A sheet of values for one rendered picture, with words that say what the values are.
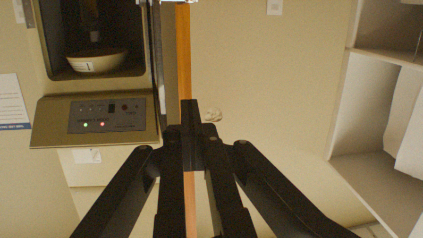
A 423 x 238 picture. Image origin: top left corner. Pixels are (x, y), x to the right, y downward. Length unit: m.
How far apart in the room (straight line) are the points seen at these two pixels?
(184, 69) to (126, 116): 0.19
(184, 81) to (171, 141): 0.40
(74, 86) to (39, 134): 0.15
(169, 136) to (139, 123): 0.44
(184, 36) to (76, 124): 0.33
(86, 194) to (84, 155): 0.23
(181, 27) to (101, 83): 0.27
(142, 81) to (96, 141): 0.19
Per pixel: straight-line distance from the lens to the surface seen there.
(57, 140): 0.65
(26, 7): 0.72
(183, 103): 0.21
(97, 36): 0.74
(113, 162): 0.76
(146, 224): 0.92
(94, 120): 0.63
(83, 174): 0.82
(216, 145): 0.15
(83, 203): 0.90
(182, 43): 0.53
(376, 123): 1.61
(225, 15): 1.07
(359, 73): 1.39
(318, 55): 1.24
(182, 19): 0.53
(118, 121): 0.61
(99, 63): 0.68
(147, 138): 0.58
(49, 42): 0.74
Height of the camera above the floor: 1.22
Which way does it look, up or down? 24 degrees up
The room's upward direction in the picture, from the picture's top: 180 degrees counter-clockwise
